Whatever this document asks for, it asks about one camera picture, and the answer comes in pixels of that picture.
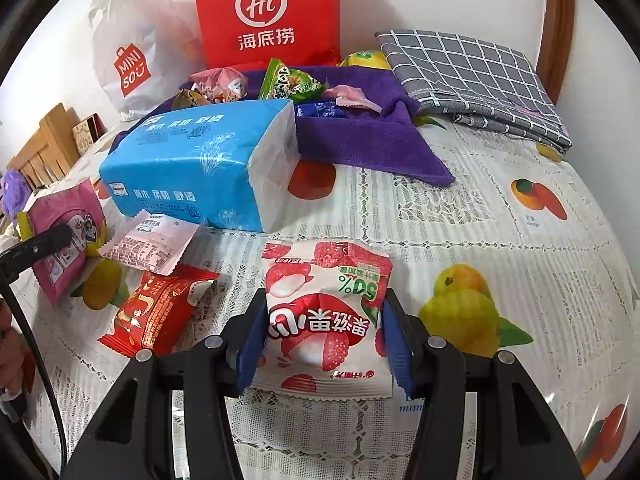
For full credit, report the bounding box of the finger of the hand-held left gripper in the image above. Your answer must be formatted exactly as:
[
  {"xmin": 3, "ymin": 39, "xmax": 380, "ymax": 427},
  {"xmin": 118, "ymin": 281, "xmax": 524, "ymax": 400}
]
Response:
[{"xmin": 0, "ymin": 224, "xmax": 72, "ymax": 275}]

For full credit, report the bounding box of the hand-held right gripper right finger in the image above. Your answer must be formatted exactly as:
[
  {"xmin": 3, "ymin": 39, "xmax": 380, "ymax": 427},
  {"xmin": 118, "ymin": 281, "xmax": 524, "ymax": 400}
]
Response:
[{"xmin": 381, "ymin": 290, "xmax": 581, "ymax": 480}]

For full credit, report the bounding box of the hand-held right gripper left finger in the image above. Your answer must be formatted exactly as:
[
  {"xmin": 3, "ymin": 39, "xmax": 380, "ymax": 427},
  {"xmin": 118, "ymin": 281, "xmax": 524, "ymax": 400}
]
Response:
[{"xmin": 60, "ymin": 287, "xmax": 268, "ymax": 480}]

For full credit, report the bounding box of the pink cartoon snack bag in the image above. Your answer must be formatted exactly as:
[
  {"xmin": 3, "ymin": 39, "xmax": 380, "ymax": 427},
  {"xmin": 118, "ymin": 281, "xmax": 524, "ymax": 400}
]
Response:
[{"xmin": 17, "ymin": 177, "xmax": 108, "ymax": 306}]

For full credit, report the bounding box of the lychee print snack packet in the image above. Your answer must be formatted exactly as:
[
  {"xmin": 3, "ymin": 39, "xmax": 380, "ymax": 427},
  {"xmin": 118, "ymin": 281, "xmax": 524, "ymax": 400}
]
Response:
[{"xmin": 250, "ymin": 241, "xmax": 396, "ymax": 401}]

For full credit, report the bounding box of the pink snack packet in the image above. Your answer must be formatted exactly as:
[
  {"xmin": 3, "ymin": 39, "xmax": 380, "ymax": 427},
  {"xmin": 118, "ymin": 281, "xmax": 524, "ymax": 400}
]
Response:
[
  {"xmin": 189, "ymin": 66, "xmax": 249, "ymax": 102},
  {"xmin": 324, "ymin": 85, "xmax": 383, "ymax": 113}
]

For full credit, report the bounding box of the person's left hand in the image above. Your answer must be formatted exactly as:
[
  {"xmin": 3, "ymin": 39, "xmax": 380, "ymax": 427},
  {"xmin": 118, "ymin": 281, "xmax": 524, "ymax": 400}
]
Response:
[{"xmin": 0, "ymin": 305, "xmax": 36, "ymax": 401}]

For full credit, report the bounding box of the purple plush toy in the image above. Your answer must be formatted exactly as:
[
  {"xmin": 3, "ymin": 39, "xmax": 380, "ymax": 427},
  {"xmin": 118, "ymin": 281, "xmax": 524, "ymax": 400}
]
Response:
[{"xmin": 0, "ymin": 170, "xmax": 32, "ymax": 218}]

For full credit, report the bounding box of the red snack packet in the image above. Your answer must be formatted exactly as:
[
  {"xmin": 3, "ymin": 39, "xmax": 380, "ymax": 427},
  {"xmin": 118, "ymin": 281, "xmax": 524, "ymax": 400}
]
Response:
[{"xmin": 97, "ymin": 264, "xmax": 218, "ymax": 358}]

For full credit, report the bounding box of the wooden chair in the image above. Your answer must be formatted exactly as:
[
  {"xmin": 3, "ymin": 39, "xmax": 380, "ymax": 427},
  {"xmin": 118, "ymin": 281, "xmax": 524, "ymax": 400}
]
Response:
[{"xmin": 7, "ymin": 102, "xmax": 81, "ymax": 191}]

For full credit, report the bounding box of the white pink-printed packet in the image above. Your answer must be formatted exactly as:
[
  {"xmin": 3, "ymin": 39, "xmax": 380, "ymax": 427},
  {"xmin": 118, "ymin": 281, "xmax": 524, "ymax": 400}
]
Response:
[{"xmin": 102, "ymin": 212, "xmax": 201, "ymax": 276}]

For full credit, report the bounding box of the fruit print tablecloth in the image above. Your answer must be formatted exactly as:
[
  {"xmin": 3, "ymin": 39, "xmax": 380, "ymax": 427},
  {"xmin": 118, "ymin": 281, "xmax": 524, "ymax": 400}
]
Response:
[{"xmin": 0, "ymin": 110, "xmax": 636, "ymax": 480}]

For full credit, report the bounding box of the blue tissue pack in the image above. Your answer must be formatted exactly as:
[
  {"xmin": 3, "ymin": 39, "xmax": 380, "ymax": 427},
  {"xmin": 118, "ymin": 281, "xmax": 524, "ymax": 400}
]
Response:
[{"xmin": 98, "ymin": 98, "xmax": 301, "ymax": 233}]

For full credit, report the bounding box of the purple towel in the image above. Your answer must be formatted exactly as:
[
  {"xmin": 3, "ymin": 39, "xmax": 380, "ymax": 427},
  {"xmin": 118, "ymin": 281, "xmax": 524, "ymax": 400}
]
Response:
[{"xmin": 110, "ymin": 64, "xmax": 456, "ymax": 186}]

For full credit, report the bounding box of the brown gold snack packet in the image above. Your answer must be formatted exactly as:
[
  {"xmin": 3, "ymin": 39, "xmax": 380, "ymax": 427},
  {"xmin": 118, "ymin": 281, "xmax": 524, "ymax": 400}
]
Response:
[{"xmin": 172, "ymin": 89, "xmax": 211, "ymax": 110}]

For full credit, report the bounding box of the white plastic shopping bag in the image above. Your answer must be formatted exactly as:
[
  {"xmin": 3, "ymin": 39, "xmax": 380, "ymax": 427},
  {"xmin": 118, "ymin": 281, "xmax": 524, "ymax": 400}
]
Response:
[{"xmin": 89, "ymin": 0, "xmax": 206, "ymax": 122}]

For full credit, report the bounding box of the dark blue snack packet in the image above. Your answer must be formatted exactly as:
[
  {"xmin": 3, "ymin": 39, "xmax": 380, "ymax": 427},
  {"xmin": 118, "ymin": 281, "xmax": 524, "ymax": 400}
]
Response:
[{"xmin": 295, "ymin": 101, "xmax": 346, "ymax": 120}]

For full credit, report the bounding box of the pink crumpled snack packet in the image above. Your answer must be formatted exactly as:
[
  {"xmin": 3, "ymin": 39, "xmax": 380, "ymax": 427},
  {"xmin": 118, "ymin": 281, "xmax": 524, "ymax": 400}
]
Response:
[{"xmin": 189, "ymin": 66, "xmax": 249, "ymax": 102}]

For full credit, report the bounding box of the green snack packet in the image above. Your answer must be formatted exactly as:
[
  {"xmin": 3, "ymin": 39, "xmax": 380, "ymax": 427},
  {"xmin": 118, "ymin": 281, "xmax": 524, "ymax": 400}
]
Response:
[{"xmin": 257, "ymin": 57, "xmax": 327, "ymax": 103}]

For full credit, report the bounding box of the grey checked cloth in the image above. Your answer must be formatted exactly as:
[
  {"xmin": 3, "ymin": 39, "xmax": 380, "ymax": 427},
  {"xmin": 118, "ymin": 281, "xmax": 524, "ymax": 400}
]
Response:
[{"xmin": 375, "ymin": 27, "xmax": 572, "ymax": 156}]

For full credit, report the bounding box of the yellow snack bag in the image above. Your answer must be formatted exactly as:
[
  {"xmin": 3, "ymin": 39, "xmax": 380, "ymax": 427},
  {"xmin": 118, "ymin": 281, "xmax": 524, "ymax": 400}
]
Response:
[{"xmin": 340, "ymin": 49, "xmax": 393, "ymax": 71}]

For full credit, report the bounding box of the red paper bag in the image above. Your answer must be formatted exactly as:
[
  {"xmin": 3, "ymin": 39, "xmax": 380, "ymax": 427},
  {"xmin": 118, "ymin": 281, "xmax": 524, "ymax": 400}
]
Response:
[{"xmin": 191, "ymin": 0, "xmax": 342, "ymax": 70}]

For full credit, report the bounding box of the black cable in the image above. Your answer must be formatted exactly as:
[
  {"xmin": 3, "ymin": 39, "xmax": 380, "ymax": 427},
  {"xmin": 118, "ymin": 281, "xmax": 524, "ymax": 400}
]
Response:
[{"xmin": 0, "ymin": 260, "xmax": 67, "ymax": 463}]

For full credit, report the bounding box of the wooden bed frame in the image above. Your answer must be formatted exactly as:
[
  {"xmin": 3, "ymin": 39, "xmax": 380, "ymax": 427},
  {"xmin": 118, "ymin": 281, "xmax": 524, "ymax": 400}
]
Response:
[{"xmin": 537, "ymin": 0, "xmax": 576, "ymax": 106}]

